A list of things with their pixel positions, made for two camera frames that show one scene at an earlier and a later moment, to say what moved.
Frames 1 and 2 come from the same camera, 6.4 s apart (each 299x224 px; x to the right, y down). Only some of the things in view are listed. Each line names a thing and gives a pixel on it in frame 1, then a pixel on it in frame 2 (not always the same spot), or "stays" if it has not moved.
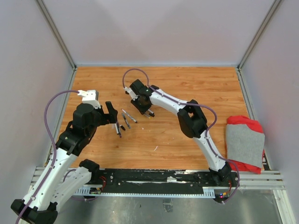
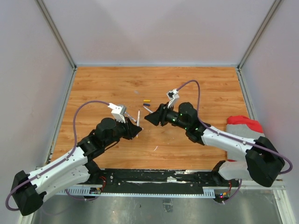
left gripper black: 105,116 → 132,133
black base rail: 164,178 stays
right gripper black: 142,111 → 160,115
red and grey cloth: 245,143 stays
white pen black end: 151,111 stays
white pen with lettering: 129,116 stays
